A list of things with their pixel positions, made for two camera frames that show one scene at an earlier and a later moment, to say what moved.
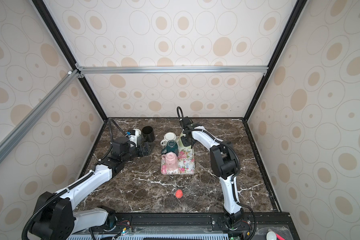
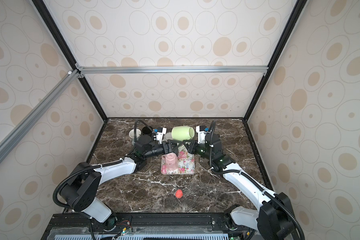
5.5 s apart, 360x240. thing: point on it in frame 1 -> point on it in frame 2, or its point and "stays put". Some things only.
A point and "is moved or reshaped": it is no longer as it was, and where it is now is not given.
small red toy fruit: (179, 193) stays put
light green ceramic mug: (181, 145) is moved or reshaped
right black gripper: (185, 142) -> (191, 148)
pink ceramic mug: (171, 161) stays put
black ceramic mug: (148, 134) stays put
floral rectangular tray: (186, 164) stays put
